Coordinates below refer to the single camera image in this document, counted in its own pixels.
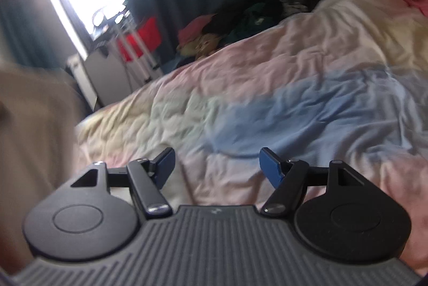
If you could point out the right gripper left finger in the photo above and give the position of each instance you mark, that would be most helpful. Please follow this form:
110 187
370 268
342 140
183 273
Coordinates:
99 212

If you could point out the pile of mixed clothes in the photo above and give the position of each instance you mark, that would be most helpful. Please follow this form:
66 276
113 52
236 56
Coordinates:
208 33

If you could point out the pastel pink quilt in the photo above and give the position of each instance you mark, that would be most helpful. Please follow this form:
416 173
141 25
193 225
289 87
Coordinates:
347 81

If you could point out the left teal curtain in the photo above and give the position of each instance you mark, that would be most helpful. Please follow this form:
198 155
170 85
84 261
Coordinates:
26 40

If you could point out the cream white sweatpants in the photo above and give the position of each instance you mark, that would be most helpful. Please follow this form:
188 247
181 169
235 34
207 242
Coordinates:
39 111

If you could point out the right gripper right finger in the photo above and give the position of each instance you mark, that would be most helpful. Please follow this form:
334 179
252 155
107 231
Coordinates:
334 210

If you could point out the garment steamer stand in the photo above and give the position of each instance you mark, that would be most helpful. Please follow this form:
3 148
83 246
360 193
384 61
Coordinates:
119 36

